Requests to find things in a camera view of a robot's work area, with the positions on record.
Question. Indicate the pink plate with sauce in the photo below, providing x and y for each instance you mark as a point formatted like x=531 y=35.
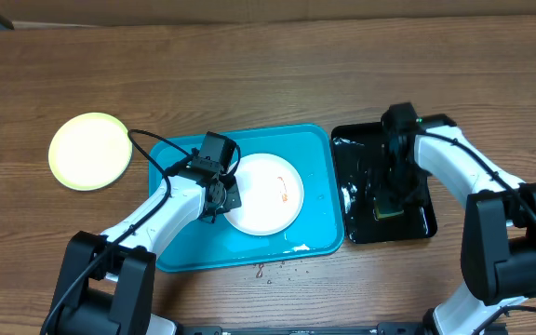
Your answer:
x=271 y=193

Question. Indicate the green yellow scrub sponge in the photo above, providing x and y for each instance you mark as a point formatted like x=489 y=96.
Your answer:
x=385 y=208

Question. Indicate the yellow-green plate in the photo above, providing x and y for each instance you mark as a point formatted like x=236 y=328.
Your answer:
x=89 y=152

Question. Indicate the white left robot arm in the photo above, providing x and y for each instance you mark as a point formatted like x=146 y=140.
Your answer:
x=106 y=281

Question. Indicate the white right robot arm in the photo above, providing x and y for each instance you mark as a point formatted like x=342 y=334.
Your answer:
x=498 y=255

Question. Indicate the black water tray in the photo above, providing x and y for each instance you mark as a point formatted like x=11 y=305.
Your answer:
x=363 y=172

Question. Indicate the teal plastic tray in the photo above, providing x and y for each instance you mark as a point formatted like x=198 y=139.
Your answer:
x=317 y=231

